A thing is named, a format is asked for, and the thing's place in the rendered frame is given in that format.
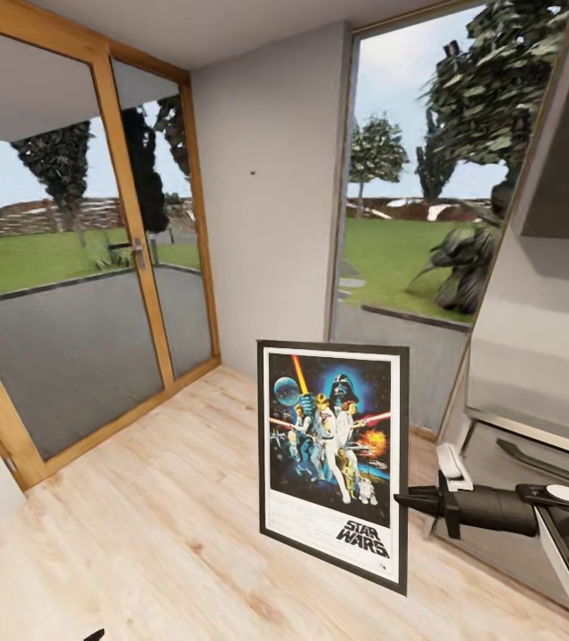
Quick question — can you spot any poster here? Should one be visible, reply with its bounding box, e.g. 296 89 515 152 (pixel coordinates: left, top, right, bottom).
257 339 410 597

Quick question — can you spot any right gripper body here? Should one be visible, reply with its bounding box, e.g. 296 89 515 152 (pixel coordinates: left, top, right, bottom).
438 469 504 540

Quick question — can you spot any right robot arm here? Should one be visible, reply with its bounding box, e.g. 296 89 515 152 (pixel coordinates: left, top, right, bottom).
394 439 569 597

